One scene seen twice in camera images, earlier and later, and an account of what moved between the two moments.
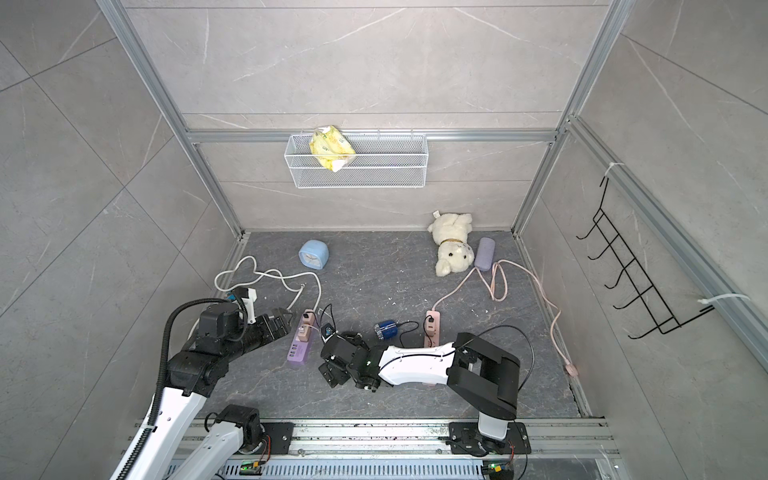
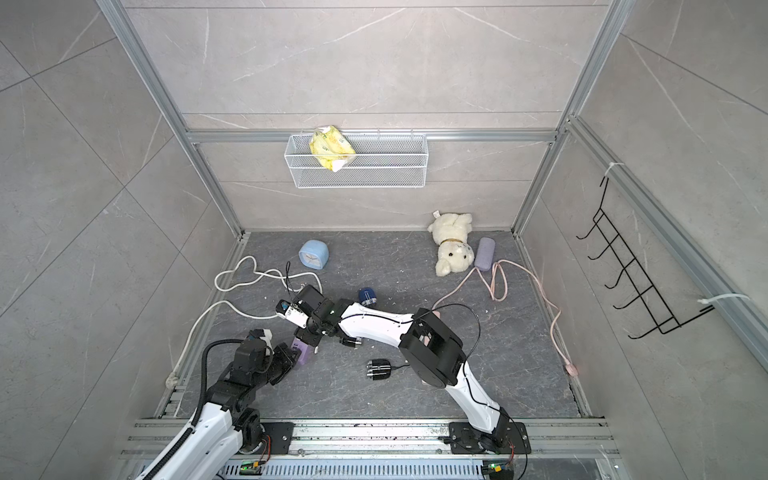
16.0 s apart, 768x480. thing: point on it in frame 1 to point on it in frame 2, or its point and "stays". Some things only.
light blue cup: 314,254 stays
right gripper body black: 354,375 to 314,333
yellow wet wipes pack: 330,147 stays
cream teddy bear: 451,231 stays
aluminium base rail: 394,450 stays
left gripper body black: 261,332 to 282,364
